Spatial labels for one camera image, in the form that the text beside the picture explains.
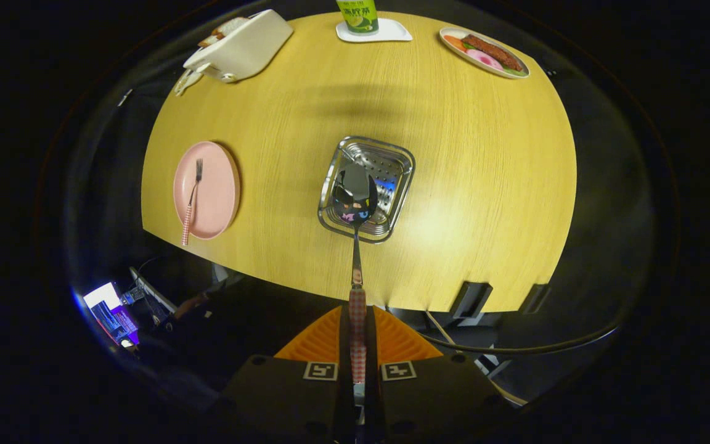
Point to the open laptop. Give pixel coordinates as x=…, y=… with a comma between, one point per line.
x=108, y=311

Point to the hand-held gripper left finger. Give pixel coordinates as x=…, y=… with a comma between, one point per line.
x=344, y=345

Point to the oval plate of food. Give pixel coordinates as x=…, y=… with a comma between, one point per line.
x=484, y=52

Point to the white square coaster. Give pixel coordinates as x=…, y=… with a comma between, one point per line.
x=395, y=31

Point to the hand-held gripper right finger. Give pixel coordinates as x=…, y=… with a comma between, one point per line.
x=371, y=345

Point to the square metal drain tray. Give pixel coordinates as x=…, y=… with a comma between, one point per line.
x=392, y=166

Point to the green label drink bottle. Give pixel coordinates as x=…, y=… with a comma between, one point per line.
x=358, y=18

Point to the pink round plate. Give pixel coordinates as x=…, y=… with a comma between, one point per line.
x=216, y=191

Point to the white toaster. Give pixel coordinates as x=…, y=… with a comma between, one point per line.
x=250, y=46

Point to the bread slice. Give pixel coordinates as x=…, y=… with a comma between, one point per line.
x=228, y=28

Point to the black table bracket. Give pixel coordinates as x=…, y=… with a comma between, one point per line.
x=471, y=299
x=534, y=299

